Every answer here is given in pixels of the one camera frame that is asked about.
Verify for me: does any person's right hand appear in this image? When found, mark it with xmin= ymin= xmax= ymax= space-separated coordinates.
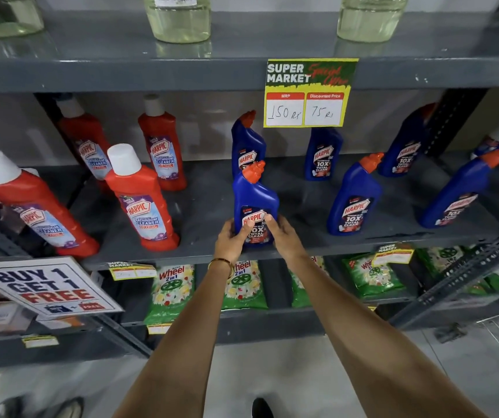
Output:
xmin=263 ymin=214 xmax=309 ymax=262

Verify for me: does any person's left hand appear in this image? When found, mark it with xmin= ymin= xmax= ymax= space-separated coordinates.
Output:
xmin=214 ymin=218 xmax=255 ymax=268

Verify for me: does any blue cleaner bottle orange cap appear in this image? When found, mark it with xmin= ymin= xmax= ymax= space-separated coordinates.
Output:
xmin=327 ymin=152 xmax=385 ymax=236
xmin=419 ymin=148 xmax=499 ymax=229
xmin=304 ymin=127 xmax=344 ymax=182
xmin=231 ymin=110 xmax=268 ymax=179
xmin=377 ymin=103 xmax=437 ymax=178
xmin=232 ymin=161 xmax=280 ymax=248

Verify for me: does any person's left forearm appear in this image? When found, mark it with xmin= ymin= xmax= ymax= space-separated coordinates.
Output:
xmin=114 ymin=259 xmax=238 ymax=418

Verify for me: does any person's right forearm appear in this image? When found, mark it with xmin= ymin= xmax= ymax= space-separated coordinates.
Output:
xmin=288 ymin=252 xmax=490 ymax=418

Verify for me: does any gold bangle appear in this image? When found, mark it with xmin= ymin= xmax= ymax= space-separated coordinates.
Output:
xmin=207 ymin=257 xmax=235 ymax=279

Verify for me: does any row of green detergent packets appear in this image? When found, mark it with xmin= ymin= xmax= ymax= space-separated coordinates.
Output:
xmin=144 ymin=246 xmax=499 ymax=326

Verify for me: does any red cleaner bottle white cap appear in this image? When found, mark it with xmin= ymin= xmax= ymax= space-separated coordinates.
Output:
xmin=55 ymin=96 xmax=113 ymax=194
xmin=105 ymin=144 xmax=181 ymax=252
xmin=138 ymin=94 xmax=188 ymax=192
xmin=0 ymin=150 xmax=100 ymax=258

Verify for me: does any yellow green price sign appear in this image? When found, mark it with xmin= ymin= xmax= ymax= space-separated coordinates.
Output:
xmin=263 ymin=58 xmax=359 ymax=128

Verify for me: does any black shoe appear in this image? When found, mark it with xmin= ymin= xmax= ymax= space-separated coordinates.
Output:
xmin=251 ymin=398 xmax=275 ymax=418

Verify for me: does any gray metal shelf rack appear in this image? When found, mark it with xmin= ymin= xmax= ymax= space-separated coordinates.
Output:
xmin=0 ymin=0 xmax=499 ymax=371

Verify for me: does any white offer sign board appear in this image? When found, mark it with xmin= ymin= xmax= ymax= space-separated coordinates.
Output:
xmin=0 ymin=256 xmax=125 ymax=321

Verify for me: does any clear bottle pale yellow liquid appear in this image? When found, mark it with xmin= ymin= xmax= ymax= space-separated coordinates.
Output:
xmin=141 ymin=0 xmax=212 ymax=44
xmin=337 ymin=0 xmax=410 ymax=43
xmin=0 ymin=0 xmax=45 ymax=38

